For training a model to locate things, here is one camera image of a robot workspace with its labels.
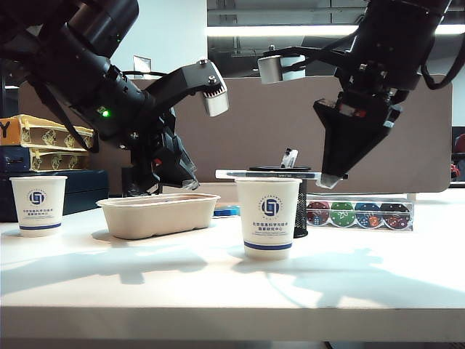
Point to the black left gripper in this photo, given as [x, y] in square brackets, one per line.
[152, 145]

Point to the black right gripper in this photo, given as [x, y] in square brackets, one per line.
[374, 102]

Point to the clear barrel pen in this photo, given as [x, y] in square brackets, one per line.
[272, 174]

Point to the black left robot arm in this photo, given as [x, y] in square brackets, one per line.
[72, 62]

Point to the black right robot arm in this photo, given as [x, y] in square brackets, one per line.
[396, 36]

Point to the black and white pen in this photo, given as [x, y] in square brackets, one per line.
[288, 157]

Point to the black mesh pen holder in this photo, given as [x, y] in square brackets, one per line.
[303, 211]

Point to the clear acrylic chip case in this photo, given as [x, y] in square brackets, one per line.
[359, 203]

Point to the green poker chip stack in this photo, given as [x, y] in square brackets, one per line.
[342, 214]

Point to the beige pulp tray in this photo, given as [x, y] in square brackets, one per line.
[156, 218]

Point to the blue poker chip stack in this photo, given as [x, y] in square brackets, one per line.
[367, 214]

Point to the red poker chip stack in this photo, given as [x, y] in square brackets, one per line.
[318, 214]

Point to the teal letter card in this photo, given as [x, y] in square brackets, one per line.
[227, 211]

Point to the dark brown poker chip stack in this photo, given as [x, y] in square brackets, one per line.
[395, 216]

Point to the brown desk partition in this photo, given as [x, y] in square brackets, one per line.
[261, 138]

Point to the dark blue plastic case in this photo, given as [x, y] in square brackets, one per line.
[83, 189]

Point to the white paper cup blue logo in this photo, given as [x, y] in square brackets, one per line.
[269, 232]
[38, 218]

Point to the blue puzzle box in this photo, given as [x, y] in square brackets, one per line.
[47, 160]

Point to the ceiling light strip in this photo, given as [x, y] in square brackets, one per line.
[272, 30]

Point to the white partition foot bracket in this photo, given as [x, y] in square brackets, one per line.
[411, 196]

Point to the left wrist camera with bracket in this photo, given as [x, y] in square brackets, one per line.
[196, 81]

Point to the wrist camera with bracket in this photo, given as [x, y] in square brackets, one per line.
[196, 81]
[279, 69]

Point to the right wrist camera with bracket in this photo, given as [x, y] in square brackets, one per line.
[279, 69]

